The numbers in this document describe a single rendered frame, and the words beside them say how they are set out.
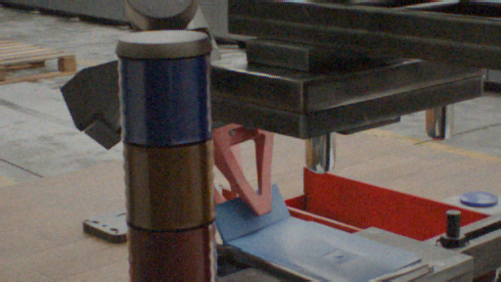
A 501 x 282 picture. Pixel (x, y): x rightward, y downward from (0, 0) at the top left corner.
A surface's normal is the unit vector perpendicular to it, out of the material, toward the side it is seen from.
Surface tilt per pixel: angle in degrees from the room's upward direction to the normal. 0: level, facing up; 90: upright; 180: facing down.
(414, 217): 90
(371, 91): 90
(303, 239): 4
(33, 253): 0
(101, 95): 62
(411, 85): 90
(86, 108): 95
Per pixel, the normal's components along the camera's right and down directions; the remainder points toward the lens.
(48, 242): -0.02, -0.97
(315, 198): -0.75, 0.18
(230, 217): 0.54, -0.33
